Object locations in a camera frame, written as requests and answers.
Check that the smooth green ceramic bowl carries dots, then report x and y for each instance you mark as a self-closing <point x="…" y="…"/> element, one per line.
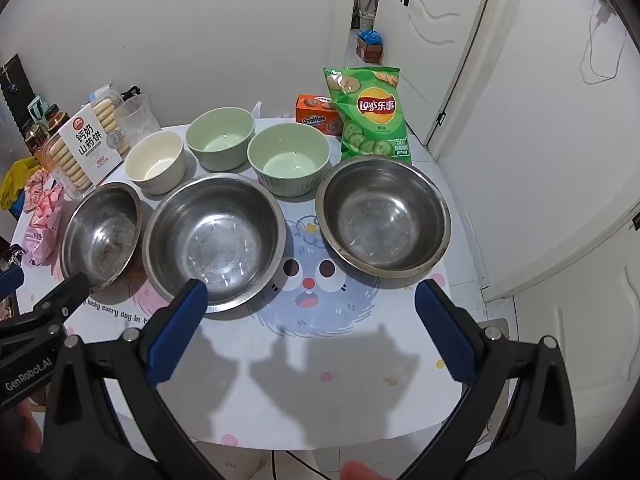
<point x="220" y="132"/>

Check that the brown cardboard box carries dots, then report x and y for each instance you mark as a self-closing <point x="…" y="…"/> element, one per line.
<point x="369" y="53"/>

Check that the small stainless steel bowl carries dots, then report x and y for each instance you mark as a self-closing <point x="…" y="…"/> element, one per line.
<point x="100" y="240"/>

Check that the ribbed green ceramic bowl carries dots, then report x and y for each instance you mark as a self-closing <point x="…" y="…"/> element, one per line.
<point x="287" y="160"/>

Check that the green chips bag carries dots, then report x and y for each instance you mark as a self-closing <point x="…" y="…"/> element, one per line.
<point x="372" y="110"/>

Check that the pink snack bag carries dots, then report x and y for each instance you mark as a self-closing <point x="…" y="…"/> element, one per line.
<point x="42" y="230"/>

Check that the black panel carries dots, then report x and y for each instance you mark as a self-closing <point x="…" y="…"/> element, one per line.
<point x="12" y="80"/>

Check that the white bucket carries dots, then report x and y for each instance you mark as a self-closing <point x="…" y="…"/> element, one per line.
<point x="367" y="21"/>

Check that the clear plastic cup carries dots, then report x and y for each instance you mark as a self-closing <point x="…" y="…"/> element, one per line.
<point x="135" y="120"/>

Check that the blue plastic bag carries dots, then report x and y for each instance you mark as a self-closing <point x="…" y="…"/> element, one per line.
<point x="370" y="37"/>

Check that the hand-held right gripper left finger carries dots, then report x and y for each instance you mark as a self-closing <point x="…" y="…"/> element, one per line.
<point x="177" y="330"/>

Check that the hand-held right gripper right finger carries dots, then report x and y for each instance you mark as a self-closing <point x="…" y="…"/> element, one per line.
<point x="445" y="330"/>

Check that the cream ceramic bowl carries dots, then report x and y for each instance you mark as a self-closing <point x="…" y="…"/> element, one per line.
<point x="155" y="160"/>

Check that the white door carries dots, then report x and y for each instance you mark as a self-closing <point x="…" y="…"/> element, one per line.
<point x="440" y="60"/>

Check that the person's right hand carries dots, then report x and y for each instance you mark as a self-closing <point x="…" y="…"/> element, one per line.
<point x="361" y="471"/>

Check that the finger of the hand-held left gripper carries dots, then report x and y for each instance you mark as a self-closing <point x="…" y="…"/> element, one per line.
<point x="70" y="295"/>
<point x="10" y="282"/>

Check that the pink candy packet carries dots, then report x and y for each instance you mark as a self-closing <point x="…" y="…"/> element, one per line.
<point x="37" y="185"/>

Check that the yellow plastic bag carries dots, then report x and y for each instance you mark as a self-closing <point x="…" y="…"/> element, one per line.
<point x="15" y="177"/>

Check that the black metal rack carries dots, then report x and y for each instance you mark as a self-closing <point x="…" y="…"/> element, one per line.
<point x="131" y="91"/>

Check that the clear biscuit box white label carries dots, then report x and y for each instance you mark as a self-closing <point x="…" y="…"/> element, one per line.
<point x="87" y="147"/>

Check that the orange cardboard box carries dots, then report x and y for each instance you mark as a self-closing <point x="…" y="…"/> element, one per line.
<point x="312" y="115"/>

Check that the green gift bag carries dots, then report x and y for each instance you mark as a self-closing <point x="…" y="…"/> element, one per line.
<point x="37" y="106"/>

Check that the white plastic bag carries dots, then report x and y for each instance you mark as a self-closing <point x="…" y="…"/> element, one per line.
<point x="256" y="110"/>

